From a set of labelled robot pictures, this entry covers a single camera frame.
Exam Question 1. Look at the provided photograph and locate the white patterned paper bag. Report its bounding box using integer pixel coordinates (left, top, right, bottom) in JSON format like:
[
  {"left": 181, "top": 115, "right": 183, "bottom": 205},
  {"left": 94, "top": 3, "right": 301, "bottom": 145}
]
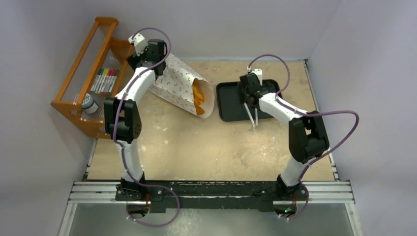
[{"left": 148, "top": 54, "right": 214, "bottom": 118}]

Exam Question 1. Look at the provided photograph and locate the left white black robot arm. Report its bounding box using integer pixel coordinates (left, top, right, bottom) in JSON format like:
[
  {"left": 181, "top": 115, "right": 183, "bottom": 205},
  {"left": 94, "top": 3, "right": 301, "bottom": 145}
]
[{"left": 104, "top": 39, "right": 171, "bottom": 201}]

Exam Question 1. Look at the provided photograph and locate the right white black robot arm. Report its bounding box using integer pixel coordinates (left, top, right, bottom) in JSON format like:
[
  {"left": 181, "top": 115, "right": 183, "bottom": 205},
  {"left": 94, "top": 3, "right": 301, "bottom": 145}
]
[{"left": 238, "top": 72, "right": 329, "bottom": 200}]

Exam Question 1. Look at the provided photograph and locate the black plastic tray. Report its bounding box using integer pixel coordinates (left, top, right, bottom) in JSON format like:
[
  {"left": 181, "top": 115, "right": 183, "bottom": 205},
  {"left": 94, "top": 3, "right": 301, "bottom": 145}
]
[{"left": 216, "top": 79, "right": 280, "bottom": 122}]

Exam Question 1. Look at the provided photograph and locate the set of coloured markers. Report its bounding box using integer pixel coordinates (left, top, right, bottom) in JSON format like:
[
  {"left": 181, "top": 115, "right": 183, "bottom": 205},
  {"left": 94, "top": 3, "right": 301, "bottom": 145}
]
[{"left": 90, "top": 67, "right": 120, "bottom": 95}]

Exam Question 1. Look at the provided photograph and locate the orange wooden shelf rack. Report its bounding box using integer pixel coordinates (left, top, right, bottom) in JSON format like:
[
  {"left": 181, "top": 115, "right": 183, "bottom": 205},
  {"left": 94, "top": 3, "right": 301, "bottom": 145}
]
[{"left": 51, "top": 17, "right": 133, "bottom": 139}]

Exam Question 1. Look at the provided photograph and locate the white blue tape roll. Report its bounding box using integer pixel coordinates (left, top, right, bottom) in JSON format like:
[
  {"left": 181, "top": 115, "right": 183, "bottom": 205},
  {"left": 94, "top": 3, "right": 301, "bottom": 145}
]
[{"left": 81, "top": 93, "right": 98, "bottom": 114}]

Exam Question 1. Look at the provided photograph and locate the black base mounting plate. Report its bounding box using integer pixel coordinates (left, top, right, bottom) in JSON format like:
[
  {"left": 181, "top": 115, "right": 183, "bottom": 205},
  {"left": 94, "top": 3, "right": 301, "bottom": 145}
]
[{"left": 115, "top": 180, "right": 307, "bottom": 213}]

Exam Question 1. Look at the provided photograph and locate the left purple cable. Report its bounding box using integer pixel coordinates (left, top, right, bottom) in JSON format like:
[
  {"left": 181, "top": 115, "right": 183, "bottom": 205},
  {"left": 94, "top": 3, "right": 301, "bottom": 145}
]
[{"left": 112, "top": 27, "right": 181, "bottom": 228}]

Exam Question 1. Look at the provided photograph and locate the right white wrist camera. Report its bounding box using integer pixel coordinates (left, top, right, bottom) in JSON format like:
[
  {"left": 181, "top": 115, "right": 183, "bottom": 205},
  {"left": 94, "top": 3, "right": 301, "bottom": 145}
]
[{"left": 248, "top": 68, "right": 263, "bottom": 85}]

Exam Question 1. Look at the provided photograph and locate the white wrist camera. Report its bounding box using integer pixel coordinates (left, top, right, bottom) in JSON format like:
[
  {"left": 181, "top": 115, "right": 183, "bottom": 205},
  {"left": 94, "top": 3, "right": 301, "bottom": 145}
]
[
  {"left": 128, "top": 33, "right": 148, "bottom": 55},
  {"left": 248, "top": 68, "right": 263, "bottom": 85}
]

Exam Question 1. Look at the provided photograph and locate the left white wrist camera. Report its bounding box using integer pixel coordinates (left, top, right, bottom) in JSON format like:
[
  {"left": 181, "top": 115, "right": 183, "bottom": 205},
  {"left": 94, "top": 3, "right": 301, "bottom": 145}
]
[{"left": 128, "top": 33, "right": 148, "bottom": 55}]

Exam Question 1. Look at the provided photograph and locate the aluminium rail frame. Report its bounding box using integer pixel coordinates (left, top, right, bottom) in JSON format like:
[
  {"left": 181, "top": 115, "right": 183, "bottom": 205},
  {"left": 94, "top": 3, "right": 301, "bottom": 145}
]
[{"left": 60, "top": 59, "right": 354, "bottom": 236}]

